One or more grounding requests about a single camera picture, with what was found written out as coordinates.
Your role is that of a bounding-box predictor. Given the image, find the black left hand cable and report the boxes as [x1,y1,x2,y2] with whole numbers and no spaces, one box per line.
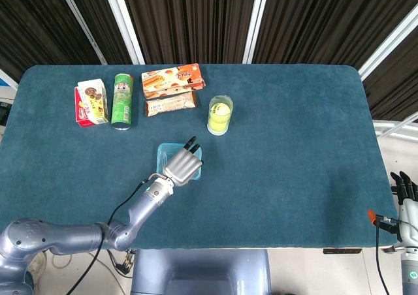
[67,179,148,295]

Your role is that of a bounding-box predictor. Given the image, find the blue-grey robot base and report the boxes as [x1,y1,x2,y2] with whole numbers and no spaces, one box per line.
[130,249,272,295]

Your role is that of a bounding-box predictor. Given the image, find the yellow tennis ball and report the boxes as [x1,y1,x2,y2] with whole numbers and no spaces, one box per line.
[211,101,232,118]
[208,115,229,133]

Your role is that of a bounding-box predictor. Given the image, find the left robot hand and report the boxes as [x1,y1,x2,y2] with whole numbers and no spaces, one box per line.
[162,135,204,187]

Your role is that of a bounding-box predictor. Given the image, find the black curtain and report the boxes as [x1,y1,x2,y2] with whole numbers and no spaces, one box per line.
[0,0,418,123]

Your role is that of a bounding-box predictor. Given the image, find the white shoe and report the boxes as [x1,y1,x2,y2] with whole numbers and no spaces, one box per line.
[27,251,47,276]

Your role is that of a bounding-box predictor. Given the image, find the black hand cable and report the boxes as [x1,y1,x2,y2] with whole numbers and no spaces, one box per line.
[374,214,392,295]
[67,179,148,295]

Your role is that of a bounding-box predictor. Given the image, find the red white cookie carton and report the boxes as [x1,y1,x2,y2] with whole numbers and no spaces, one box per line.
[74,78,110,128]

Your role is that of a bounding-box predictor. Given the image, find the white frame rails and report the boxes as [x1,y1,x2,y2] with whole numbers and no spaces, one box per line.
[373,111,418,142]

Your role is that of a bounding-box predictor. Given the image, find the orange cake box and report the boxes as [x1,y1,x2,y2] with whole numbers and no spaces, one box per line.
[141,63,206,99]

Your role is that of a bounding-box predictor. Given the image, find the green chips can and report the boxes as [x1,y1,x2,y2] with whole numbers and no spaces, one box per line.
[110,73,135,131]

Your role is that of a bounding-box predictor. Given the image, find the black floor cable bundle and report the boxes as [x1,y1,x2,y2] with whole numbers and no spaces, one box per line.
[109,249,137,278]

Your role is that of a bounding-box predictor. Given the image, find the blue table cloth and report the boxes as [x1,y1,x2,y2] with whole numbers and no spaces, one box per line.
[0,63,398,250]

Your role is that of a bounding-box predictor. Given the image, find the clear tennis ball tube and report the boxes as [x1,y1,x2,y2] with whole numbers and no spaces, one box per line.
[207,95,234,136]

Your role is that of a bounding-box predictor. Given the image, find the blue plastic lid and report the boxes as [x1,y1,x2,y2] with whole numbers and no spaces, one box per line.
[157,142,203,181]

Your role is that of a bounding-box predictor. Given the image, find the black desk control panel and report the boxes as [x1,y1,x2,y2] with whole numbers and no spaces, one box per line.
[323,248,363,255]

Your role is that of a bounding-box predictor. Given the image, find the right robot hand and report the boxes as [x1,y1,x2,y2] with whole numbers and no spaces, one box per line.
[367,170,418,252]

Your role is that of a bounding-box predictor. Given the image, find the thin grey frame post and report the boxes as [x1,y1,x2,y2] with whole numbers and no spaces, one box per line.
[54,0,108,65]

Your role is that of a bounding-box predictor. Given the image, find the black right hand cable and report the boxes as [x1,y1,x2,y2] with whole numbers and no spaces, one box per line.
[374,214,392,295]

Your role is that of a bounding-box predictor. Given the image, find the white metal frame post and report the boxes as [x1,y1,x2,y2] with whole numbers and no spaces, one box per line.
[357,6,418,80]
[242,0,276,65]
[101,0,146,65]

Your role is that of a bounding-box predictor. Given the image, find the brown snack bar wrapper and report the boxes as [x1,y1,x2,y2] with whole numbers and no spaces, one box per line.
[144,91,199,117]

